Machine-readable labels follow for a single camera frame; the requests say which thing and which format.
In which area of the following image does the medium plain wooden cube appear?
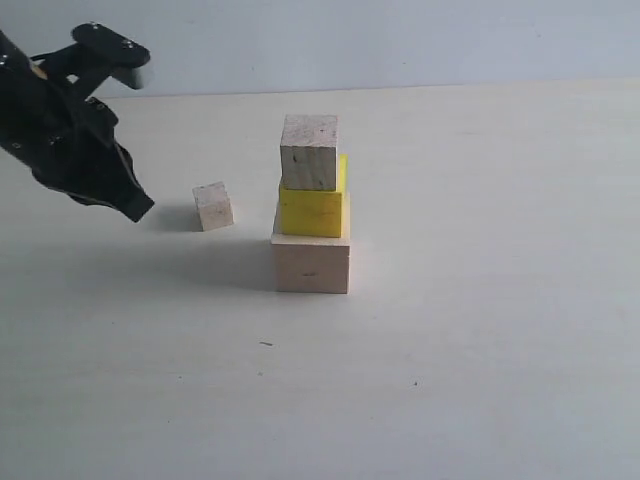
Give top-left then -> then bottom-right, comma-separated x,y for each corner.
280,114 -> 338,191

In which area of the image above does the large light wooden cube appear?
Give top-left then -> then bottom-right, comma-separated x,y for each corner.
270,192 -> 352,295

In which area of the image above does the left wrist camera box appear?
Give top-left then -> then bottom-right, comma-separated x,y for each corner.
31,22 -> 151,100

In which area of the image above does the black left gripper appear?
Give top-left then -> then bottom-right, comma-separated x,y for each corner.
1,35 -> 154,223

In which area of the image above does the yellow painted wooden cube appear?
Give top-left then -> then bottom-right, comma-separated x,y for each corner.
277,154 -> 349,238

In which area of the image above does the small wooden cube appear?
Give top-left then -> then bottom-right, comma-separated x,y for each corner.
192,182 -> 234,231

